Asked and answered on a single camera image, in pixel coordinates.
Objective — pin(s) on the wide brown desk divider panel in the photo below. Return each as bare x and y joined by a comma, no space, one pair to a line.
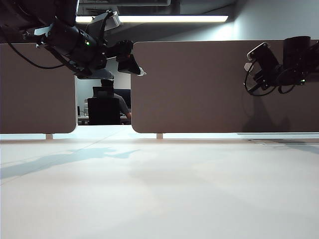
189,87

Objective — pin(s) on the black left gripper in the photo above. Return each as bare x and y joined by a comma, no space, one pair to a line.
124,51

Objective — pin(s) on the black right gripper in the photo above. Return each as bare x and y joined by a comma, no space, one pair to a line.
270,66

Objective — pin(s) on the black computer monitor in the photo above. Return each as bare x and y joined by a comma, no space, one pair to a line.
124,95

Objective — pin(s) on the narrow brown desk divider panel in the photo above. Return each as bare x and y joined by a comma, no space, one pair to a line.
35,99

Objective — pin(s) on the white divider support post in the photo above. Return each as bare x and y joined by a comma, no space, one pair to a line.
159,136
49,136

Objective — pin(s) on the long ceiling light strip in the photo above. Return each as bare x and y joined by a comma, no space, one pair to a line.
162,19

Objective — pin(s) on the white adhesive wall hook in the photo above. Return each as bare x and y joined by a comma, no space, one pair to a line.
248,66

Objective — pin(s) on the seated person in grey shirt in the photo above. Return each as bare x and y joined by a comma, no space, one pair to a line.
123,104

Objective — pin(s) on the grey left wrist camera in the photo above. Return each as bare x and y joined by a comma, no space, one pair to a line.
109,20

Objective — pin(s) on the background desk clutter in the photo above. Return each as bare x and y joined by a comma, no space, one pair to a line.
82,115

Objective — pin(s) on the black office chair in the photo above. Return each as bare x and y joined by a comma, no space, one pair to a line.
103,110

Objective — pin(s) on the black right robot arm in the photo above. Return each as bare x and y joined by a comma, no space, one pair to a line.
299,57

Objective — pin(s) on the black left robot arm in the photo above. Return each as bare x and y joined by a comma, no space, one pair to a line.
67,42

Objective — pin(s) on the silver-edged right wrist camera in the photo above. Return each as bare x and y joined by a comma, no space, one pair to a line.
256,51

